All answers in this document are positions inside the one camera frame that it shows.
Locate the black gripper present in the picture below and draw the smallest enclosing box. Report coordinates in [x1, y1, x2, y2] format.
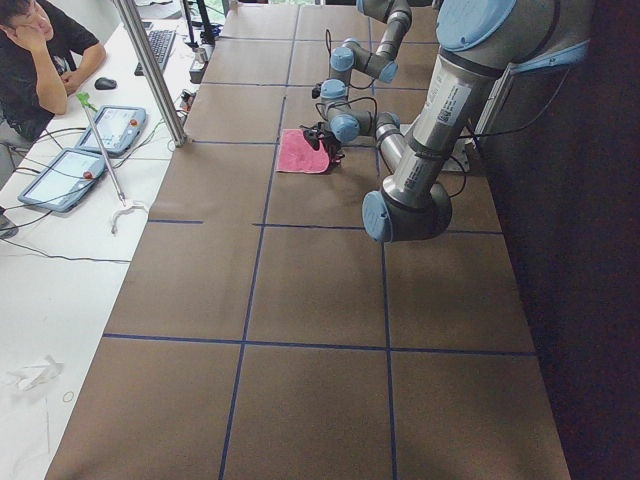
[299, 121, 344, 165]

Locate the pink towel with grey back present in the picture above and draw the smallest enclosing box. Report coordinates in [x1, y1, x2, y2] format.
[276, 129, 330, 174]

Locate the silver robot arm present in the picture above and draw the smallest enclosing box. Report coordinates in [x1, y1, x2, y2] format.
[302, 1, 595, 242]
[318, 0, 412, 90]

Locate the black keyboard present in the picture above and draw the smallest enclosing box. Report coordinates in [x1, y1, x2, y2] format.
[147, 30, 176, 72]

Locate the upper teach pendant tablet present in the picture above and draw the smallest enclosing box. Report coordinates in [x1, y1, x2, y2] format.
[84, 105, 147, 158]

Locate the teach pendant tablet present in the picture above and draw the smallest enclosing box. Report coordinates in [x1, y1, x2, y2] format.
[17, 148, 106, 213]
[84, 105, 147, 158]

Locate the reacher grabber stick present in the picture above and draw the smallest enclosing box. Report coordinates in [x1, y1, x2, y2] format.
[76, 92, 149, 235]

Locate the black computer mouse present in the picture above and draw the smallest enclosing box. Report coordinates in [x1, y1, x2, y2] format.
[94, 77, 118, 91]

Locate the lower teach pendant tablet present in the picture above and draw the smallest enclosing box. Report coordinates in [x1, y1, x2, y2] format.
[17, 148, 106, 213]

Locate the seated person in black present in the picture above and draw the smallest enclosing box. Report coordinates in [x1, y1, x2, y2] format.
[1, 1, 106, 142]

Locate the crumpled white paper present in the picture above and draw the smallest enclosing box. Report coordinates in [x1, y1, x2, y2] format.
[4, 355, 65, 392]

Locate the aluminium frame post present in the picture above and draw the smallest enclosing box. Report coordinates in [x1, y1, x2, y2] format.
[114, 0, 187, 147]

